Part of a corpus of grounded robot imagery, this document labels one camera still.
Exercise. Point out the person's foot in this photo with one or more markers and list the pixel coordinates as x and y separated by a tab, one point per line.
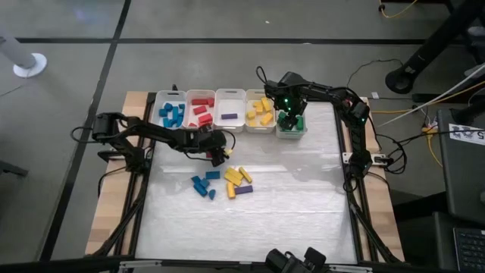
475	71

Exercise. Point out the long red wooden block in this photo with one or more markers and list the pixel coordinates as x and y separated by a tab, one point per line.
199	101

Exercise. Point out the black floor object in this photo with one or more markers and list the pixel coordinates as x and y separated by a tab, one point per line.
11	168

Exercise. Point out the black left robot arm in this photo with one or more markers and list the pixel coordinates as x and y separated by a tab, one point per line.
151	132

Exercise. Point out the flat yellow wooden block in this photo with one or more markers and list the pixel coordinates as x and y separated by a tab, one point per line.
235	173
231	179

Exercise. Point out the black bulky object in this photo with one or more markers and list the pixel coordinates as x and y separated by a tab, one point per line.
291	261

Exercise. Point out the blue triangular block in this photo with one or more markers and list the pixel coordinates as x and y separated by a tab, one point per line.
211	194

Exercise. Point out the power strip with plugs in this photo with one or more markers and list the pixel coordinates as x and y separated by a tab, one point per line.
430	129

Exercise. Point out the black stand with round base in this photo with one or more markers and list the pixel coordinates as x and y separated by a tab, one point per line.
424	53

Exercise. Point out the purple wooden block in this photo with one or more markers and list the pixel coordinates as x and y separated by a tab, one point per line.
229	116
243	189

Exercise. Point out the white paper label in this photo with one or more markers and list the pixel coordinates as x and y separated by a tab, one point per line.
466	133

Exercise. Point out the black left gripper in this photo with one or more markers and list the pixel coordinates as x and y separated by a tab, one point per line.
204	141

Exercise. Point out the yellow wooden cylinder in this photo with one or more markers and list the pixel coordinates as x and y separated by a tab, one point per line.
230	190

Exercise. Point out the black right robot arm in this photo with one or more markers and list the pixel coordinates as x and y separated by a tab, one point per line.
356	125

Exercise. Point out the black metal table frame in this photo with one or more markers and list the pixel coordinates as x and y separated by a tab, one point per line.
208	262

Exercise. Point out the green arch block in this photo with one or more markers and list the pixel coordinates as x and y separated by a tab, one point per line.
280	119

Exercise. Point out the long blue wooden block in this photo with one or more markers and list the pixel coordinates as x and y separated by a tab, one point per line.
200	189
175	113

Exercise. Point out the black computer tower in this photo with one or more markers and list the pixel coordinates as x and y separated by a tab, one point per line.
462	178

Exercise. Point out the white metal bracket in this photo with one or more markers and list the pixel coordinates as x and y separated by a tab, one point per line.
140	264
350	268

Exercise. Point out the yellow rectangular block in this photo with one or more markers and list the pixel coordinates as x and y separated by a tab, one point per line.
266	118

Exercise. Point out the long green wooden block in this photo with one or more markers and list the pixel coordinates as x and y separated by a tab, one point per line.
301	123

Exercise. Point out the red wooden cube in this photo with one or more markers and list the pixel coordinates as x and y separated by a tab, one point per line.
211	102

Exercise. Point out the black keyboard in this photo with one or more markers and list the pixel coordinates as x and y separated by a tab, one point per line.
470	248

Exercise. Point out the grey pole with white base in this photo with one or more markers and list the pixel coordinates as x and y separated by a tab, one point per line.
30	66

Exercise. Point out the wooden table side board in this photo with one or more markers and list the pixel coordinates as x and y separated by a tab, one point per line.
382	223
127	106

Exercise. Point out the white plastic bin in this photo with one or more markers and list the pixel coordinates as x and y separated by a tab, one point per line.
159	102
290	135
188	113
249	99
229	106

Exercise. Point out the long yellow wooden block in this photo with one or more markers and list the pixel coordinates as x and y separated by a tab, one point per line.
258	107
245	174
266	104

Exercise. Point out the yellow wooden cube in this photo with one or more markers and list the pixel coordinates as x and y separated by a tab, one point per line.
252	123
251	113

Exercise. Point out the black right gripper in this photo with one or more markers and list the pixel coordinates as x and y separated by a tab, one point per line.
291	101

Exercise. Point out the small black clamp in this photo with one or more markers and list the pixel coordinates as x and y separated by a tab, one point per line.
174	88

